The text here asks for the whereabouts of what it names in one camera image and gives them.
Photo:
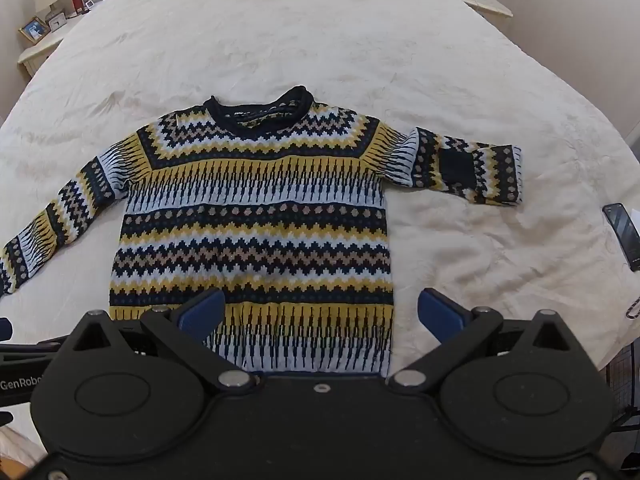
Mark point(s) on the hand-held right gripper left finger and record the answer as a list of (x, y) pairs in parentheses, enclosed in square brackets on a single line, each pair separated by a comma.
[(202, 312)]

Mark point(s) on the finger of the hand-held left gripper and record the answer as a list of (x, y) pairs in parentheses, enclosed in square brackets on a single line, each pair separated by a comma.
[(5, 329)]

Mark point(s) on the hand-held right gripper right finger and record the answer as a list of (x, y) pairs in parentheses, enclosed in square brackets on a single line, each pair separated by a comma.
[(440, 312)]

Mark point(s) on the patterned knit sweater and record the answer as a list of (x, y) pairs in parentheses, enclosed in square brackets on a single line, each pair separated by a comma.
[(250, 210)]

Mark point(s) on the metal clip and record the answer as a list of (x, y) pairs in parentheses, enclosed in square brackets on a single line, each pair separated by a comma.
[(633, 307)]

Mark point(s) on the black smartphone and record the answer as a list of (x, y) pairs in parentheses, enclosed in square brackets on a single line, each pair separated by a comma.
[(622, 235)]

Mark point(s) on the cream nightstand with lamp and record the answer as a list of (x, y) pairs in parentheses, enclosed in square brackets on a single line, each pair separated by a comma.
[(45, 50)]

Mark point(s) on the cream bed blanket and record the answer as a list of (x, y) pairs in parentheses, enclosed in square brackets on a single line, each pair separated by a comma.
[(320, 45)]

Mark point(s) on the small white clock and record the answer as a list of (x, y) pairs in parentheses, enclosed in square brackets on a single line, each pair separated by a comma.
[(58, 20)]

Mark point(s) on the dark red box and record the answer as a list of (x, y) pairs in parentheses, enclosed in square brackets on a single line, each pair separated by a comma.
[(76, 1)]

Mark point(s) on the gold photo frame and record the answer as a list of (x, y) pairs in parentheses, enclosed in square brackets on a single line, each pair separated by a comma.
[(34, 30)]

